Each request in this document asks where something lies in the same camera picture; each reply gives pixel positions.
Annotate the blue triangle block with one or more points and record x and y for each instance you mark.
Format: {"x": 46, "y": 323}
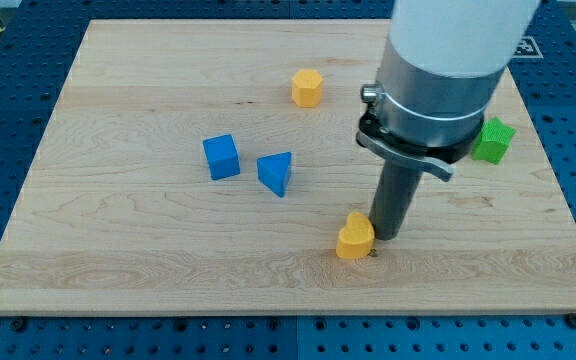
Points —
{"x": 274, "y": 171}

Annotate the white fiducial marker tag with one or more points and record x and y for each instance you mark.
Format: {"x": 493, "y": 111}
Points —
{"x": 527, "y": 48}

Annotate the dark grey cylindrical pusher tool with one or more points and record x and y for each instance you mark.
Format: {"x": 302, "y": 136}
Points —
{"x": 396, "y": 188}

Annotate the yellow hexagon block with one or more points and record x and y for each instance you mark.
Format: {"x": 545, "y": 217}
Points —
{"x": 306, "y": 88}

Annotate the light wooden board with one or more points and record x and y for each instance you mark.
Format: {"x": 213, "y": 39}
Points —
{"x": 119, "y": 216}

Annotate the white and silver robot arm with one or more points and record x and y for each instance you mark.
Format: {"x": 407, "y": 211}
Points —
{"x": 441, "y": 64}

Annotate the yellow heart block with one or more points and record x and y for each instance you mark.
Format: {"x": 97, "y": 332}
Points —
{"x": 356, "y": 238}

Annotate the green star block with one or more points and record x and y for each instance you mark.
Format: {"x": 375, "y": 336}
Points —
{"x": 493, "y": 141}

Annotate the blue cube block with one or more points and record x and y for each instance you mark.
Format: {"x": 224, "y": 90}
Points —
{"x": 222, "y": 156}

